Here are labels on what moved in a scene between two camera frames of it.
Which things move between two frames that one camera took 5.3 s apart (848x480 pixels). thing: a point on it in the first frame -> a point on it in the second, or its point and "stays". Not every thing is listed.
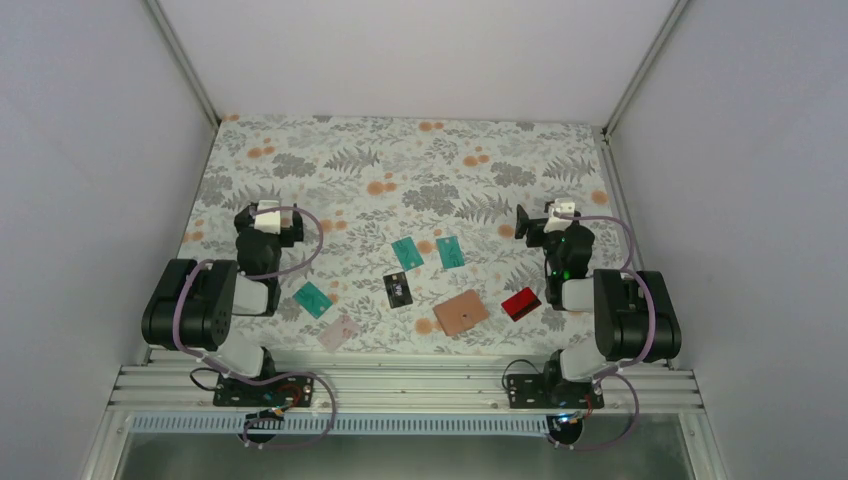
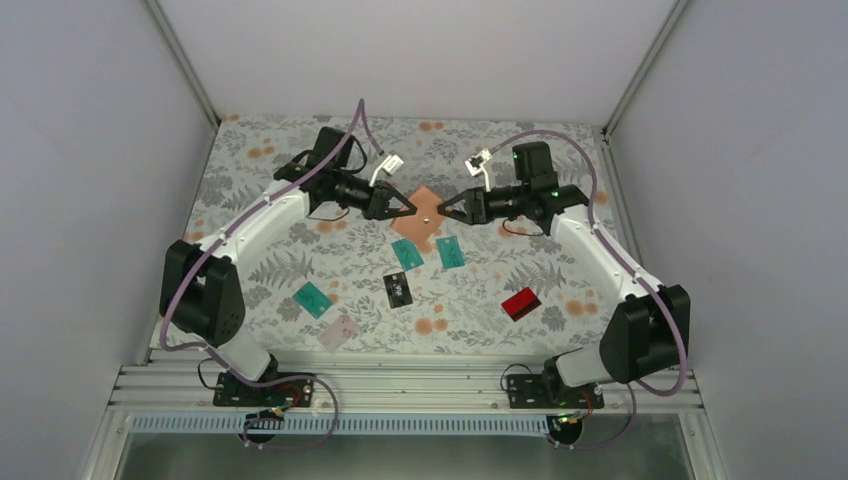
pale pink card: [339, 334] stays
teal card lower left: [312, 300] stays
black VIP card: [398, 290] stays
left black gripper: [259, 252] -> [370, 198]
